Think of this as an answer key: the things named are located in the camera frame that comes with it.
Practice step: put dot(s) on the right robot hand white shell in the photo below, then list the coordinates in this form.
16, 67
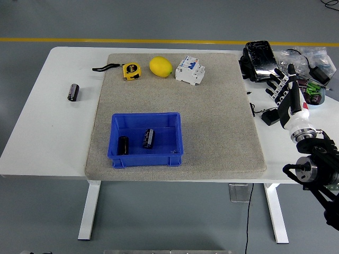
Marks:
298, 119

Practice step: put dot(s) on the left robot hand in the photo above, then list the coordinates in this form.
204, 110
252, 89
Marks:
39, 253

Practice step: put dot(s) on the dark battery with grey stripe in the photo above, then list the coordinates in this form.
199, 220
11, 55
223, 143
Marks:
123, 145

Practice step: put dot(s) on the black battery with white print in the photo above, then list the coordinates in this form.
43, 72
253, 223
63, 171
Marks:
148, 138

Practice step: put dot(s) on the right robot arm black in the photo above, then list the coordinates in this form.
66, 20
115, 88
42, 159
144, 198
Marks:
320, 172

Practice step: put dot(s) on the blue plastic box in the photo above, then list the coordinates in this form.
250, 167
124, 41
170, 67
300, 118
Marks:
145, 160

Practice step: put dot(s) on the black cylindrical battery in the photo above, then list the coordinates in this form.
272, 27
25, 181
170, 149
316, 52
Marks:
73, 92

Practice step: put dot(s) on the dark brown capacitor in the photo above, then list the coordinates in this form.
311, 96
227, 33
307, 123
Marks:
315, 99

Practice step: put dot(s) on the small black charger block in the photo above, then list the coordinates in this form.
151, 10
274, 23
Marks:
270, 119

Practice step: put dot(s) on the green connector pile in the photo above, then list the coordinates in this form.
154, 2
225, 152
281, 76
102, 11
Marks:
313, 88

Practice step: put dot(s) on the large brown capacitor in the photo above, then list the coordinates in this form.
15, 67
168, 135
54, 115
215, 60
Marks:
303, 85

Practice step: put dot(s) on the light blue bowl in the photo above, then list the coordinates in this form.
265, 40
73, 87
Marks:
323, 92

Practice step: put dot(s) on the black pen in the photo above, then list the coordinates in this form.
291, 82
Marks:
317, 83

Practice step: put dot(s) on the clear plastic bag of screws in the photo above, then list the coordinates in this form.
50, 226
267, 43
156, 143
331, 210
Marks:
302, 62

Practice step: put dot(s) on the white table leg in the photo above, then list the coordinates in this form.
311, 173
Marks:
88, 211
278, 217

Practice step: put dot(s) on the black glossy device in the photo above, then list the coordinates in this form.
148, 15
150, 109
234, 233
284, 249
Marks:
260, 61

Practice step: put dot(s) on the metal floor plate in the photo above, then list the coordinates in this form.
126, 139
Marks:
238, 194

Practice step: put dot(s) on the white circuit breaker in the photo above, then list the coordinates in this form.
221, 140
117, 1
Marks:
189, 71

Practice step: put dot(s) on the grey-brown mat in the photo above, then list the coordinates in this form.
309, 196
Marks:
159, 98

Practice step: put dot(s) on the yellow lemon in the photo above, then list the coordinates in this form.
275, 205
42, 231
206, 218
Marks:
160, 66

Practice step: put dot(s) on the yellow tape measure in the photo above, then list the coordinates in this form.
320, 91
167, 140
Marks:
131, 71

